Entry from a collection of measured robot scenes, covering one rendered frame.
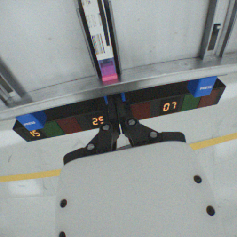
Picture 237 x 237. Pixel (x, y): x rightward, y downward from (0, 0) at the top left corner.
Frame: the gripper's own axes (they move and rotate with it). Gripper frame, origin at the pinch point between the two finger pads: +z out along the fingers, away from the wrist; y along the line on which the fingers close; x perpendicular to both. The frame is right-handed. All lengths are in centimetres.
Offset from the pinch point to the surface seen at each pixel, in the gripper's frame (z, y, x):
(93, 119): 3.4, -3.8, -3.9
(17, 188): 20, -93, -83
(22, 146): 42, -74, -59
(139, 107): 3.4, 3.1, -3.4
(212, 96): 3.4, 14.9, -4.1
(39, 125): 1.3, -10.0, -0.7
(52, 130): 3.4, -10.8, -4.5
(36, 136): 3.4, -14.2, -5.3
